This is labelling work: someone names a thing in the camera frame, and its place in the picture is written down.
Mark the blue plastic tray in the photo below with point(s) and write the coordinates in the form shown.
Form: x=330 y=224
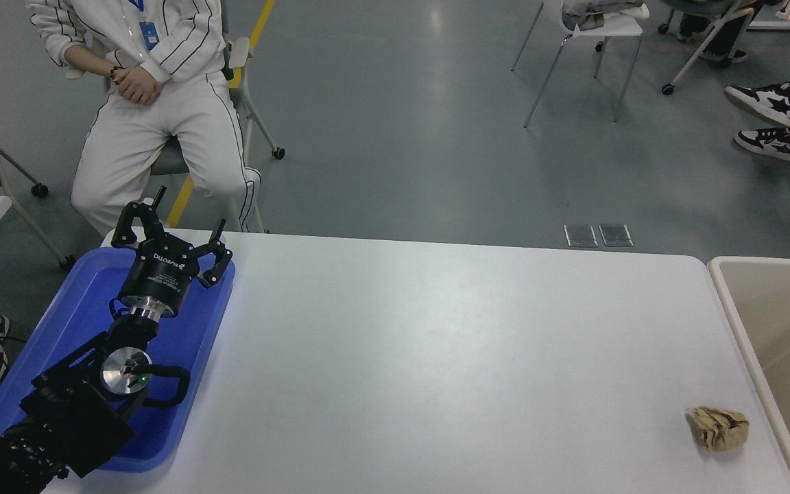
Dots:
x=79 y=309

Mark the person's left hand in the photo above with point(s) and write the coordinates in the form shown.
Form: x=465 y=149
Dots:
x=146 y=87

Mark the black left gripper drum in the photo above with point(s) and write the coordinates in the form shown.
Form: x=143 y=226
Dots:
x=158 y=278

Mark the white chair with metal legs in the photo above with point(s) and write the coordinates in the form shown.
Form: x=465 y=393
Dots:
x=611 y=26

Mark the crumpled tan paper ball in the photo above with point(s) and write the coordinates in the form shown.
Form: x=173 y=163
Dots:
x=719 y=429

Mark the metal floor plate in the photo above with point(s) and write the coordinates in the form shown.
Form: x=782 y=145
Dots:
x=616 y=234
x=581 y=235

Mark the white rolling chair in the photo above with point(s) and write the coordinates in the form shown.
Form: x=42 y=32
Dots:
x=700 y=49

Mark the person's right hand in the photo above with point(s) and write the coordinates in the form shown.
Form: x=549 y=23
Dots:
x=123 y=82

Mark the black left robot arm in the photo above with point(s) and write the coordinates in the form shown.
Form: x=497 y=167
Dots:
x=73 y=415

